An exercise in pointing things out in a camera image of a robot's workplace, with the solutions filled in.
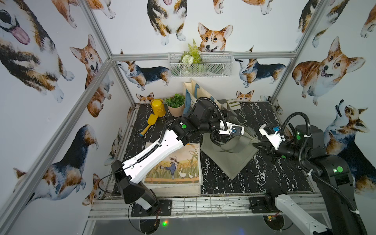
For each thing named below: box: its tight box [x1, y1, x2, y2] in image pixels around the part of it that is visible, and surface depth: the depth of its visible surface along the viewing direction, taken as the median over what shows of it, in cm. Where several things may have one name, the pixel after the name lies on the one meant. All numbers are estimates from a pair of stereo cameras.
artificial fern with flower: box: [179, 38, 203, 75], surface depth 85 cm
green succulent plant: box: [165, 93, 186, 109], surface depth 106 cm
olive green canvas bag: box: [200, 126, 261, 181], surface depth 68 cm
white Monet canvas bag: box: [143, 183, 201, 198], surface depth 80 cm
